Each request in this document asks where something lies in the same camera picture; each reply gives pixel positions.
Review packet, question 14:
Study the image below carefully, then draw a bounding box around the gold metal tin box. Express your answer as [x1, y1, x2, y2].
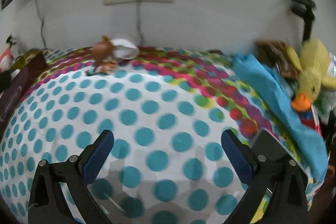
[1, 52, 47, 138]

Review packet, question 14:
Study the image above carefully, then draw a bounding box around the brown snack packet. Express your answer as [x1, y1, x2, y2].
[256, 40, 299, 80]

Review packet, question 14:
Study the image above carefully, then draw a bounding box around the blue cloth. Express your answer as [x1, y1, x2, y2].
[232, 53, 328, 182]

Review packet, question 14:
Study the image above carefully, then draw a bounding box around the black clamp mount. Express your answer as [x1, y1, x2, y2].
[290, 0, 316, 44]

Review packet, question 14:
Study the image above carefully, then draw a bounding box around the polka dot tablecloth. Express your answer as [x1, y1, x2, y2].
[1, 47, 309, 223]

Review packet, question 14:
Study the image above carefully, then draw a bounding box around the yellow plush duck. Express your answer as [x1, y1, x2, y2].
[286, 39, 335, 112]

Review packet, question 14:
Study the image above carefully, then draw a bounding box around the brown haired figurine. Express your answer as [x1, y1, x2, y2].
[85, 36, 118, 76]

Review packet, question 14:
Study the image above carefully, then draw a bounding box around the black spray bottle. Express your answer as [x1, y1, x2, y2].
[6, 35, 22, 61]

